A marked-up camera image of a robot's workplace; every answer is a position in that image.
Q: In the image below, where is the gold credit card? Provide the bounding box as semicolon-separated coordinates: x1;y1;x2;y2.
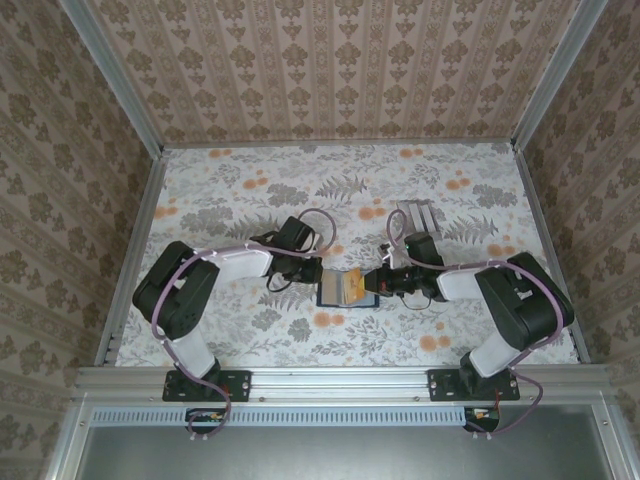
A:
345;267;368;305

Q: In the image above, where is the dark blue card holder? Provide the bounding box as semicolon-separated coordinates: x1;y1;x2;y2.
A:
316;268;380;310

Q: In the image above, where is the floral patterned table cover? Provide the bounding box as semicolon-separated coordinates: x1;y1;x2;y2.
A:
107;142;581;369

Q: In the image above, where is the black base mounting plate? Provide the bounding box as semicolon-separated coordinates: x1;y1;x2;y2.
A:
162;368;252;404
427;368;522;404

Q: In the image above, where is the long aluminium profile beam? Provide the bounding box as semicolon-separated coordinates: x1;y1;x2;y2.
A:
74;363;617;401

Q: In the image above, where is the small connector board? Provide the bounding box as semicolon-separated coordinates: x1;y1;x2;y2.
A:
463;406;501;434
185;407;231;435

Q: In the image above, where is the grey sheet metal panel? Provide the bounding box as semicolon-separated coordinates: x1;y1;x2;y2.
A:
74;424;619;480

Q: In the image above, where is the thin black camera cable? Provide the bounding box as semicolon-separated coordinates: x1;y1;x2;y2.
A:
263;272;304;295
399;292;439;312

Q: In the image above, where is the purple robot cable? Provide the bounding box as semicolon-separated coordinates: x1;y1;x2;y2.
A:
151;207;337;444
387;207;575;441

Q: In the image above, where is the slotted grey cable duct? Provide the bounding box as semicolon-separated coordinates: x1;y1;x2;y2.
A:
92;405;501;428

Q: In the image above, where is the aluminium table edge rail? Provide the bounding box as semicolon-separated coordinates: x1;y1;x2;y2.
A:
93;149;169;369
513;144;594;365

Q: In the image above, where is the aluminium frame post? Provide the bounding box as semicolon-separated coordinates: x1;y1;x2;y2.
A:
57;0;166;157
509;0;609;151

